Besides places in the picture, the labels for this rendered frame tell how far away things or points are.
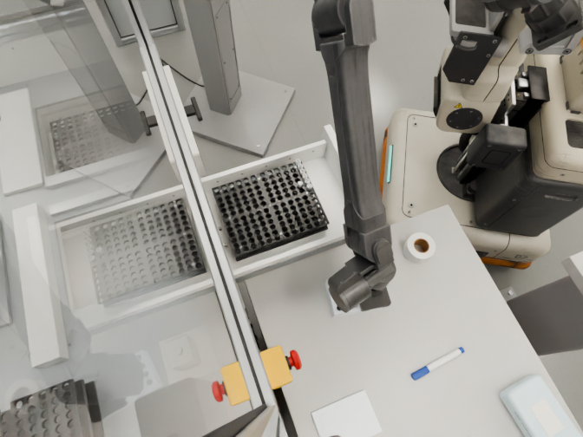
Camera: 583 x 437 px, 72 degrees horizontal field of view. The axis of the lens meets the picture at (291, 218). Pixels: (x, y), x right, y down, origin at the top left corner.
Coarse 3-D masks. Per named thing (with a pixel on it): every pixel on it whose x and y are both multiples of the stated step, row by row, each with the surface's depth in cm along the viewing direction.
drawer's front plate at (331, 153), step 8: (328, 128) 98; (328, 136) 97; (328, 144) 99; (336, 144) 96; (328, 152) 101; (336, 152) 96; (328, 160) 104; (336, 160) 98; (336, 168) 100; (336, 176) 102
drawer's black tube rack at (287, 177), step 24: (288, 168) 96; (216, 192) 93; (240, 192) 97; (264, 192) 93; (288, 192) 94; (240, 216) 91; (264, 216) 91; (288, 216) 94; (312, 216) 91; (240, 240) 89; (264, 240) 89; (288, 240) 92
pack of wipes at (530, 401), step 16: (528, 384) 87; (544, 384) 87; (512, 400) 86; (528, 400) 86; (544, 400) 86; (528, 416) 85; (544, 416) 85; (560, 416) 85; (528, 432) 84; (544, 432) 84; (560, 432) 84; (576, 432) 84
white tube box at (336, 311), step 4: (328, 288) 95; (328, 292) 96; (328, 296) 97; (332, 300) 94; (332, 304) 94; (336, 304) 94; (332, 308) 94; (336, 308) 93; (356, 308) 94; (380, 308) 97; (332, 312) 95; (336, 312) 93; (340, 312) 93; (348, 312) 93; (352, 312) 95; (356, 312) 96; (332, 316) 96; (336, 316) 96
